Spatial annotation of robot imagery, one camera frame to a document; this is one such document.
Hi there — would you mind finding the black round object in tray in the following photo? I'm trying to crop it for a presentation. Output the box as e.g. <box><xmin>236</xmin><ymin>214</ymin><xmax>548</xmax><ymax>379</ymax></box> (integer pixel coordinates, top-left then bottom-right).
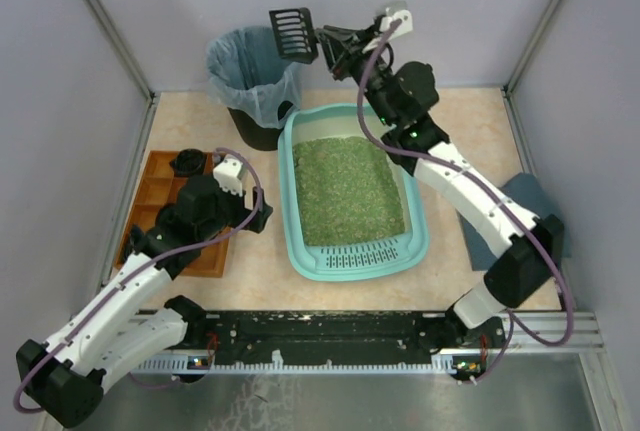
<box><xmin>170</xmin><ymin>148</ymin><xmax>206</xmax><ymax>178</ymax></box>

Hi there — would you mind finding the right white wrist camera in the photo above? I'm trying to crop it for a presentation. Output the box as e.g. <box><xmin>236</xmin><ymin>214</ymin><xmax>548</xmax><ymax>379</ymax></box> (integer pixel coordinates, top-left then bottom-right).
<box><xmin>376</xmin><ymin>0</ymin><xmax>413</xmax><ymax>37</ymax></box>

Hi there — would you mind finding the blue cloth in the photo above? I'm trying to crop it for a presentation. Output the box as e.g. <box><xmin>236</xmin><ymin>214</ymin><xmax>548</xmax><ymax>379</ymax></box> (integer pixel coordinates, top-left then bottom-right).
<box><xmin>457</xmin><ymin>173</ymin><xmax>565</xmax><ymax>272</ymax></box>

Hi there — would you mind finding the black trash bin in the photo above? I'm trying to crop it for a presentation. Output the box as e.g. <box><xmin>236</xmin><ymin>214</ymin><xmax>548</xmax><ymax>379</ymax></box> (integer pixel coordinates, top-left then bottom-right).
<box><xmin>228</xmin><ymin>100</ymin><xmax>298</xmax><ymax>152</ymax></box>

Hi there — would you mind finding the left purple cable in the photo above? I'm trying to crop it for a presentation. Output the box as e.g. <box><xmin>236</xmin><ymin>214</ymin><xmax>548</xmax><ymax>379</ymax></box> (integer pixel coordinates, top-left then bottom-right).
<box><xmin>12</xmin><ymin>146</ymin><xmax>264</xmax><ymax>415</ymax></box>

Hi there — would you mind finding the green cat litter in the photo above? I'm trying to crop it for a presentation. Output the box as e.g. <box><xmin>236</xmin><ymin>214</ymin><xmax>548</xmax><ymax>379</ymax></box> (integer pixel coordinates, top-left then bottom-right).
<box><xmin>293</xmin><ymin>136</ymin><xmax>405</xmax><ymax>246</ymax></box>

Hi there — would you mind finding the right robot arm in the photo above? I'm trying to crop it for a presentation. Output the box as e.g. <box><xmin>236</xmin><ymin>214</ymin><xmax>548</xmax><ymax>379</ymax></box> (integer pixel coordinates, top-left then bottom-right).
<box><xmin>315</xmin><ymin>20</ymin><xmax>574</xmax><ymax>332</ymax></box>

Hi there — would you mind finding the purple cable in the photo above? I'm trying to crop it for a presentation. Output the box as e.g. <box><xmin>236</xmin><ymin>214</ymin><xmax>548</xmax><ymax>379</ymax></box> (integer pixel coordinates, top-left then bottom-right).
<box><xmin>12</xmin><ymin>146</ymin><xmax>264</xmax><ymax>415</ymax></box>
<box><xmin>355</xmin><ymin>20</ymin><xmax>576</xmax><ymax>347</ymax></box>

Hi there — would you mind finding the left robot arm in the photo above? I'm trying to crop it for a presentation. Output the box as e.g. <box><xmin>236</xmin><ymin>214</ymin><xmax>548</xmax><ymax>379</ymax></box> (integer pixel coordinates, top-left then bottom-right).
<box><xmin>13</xmin><ymin>171</ymin><xmax>273</xmax><ymax>428</ymax></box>

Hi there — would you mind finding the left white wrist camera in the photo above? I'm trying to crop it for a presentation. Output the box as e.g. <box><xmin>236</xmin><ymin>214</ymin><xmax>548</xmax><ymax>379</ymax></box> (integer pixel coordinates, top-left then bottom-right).
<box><xmin>212</xmin><ymin>148</ymin><xmax>247</xmax><ymax>196</ymax></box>

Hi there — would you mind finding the black mounting rail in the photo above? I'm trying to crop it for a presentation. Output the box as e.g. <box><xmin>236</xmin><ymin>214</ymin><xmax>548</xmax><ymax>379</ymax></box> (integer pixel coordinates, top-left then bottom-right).
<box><xmin>64</xmin><ymin>308</ymin><xmax>601</xmax><ymax>382</ymax></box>

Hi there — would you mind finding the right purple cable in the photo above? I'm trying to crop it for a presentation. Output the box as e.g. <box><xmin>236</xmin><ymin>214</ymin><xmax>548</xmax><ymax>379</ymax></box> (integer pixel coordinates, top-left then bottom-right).
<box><xmin>355</xmin><ymin>20</ymin><xmax>576</xmax><ymax>347</ymax></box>

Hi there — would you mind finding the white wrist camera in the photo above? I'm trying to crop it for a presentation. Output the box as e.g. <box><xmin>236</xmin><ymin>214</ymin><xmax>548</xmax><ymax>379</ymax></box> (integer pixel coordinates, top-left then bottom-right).
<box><xmin>376</xmin><ymin>0</ymin><xmax>413</xmax><ymax>37</ymax></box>
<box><xmin>212</xmin><ymin>148</ymin><xmax>247</xmax><ymax>196</ymax></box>

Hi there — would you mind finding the teal litter box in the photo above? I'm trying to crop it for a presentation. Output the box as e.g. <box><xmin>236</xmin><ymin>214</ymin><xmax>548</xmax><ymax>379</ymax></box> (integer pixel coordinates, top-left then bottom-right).
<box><xmin>278</xmin><ymin>104</ymin><xmax>430</xmax><ymax>282</ymax></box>

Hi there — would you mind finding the blue trash bag liner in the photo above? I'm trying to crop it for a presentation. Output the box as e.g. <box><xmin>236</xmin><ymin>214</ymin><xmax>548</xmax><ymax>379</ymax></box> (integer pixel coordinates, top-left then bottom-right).
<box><xmin>205</xmin><ymin>26</ymin><xmax>302</xmax><ymax>127</ymax></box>

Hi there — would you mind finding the wooden compartment tray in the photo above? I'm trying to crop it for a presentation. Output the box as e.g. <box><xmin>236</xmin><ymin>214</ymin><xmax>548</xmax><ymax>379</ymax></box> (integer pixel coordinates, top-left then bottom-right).
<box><xmin>112</xmin><ymin>150</ymin><xmax>229</xmax><ymax>278</ymax></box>

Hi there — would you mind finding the black litter scoop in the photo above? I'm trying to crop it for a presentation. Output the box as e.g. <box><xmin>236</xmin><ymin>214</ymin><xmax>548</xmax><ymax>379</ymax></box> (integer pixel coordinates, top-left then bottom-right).
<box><xmin>269</xmin><ymin>7</ymin><xmax>318</xmax><ymax>65</ymax></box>

